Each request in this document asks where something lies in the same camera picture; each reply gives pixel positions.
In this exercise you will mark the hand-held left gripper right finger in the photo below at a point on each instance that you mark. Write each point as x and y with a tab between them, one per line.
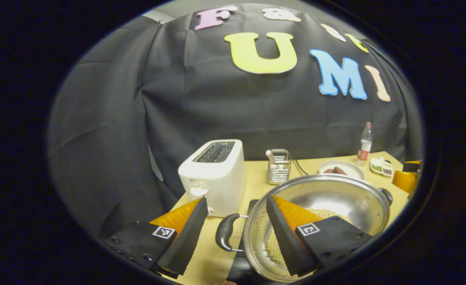
286	237

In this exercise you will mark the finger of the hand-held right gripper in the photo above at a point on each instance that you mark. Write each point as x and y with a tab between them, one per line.
404	181
411	166

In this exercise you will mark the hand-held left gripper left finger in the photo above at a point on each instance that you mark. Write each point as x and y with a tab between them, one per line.
187	237

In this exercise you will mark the black induction cooktop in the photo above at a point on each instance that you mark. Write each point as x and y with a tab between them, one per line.
238	271

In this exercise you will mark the stainless steel pot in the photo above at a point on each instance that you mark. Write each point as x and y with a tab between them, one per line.
335	196

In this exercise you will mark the white divided dish with beans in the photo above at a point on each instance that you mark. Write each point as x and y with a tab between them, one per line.
381	167

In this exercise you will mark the clear plastic water bottle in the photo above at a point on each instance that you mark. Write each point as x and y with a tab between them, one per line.
364	144

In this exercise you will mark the white round plate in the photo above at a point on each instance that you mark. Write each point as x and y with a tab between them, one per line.
351	168

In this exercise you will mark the white toaster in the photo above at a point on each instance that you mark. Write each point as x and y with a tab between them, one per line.
217	182

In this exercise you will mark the pink pen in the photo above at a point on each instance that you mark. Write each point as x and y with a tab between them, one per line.
270	155

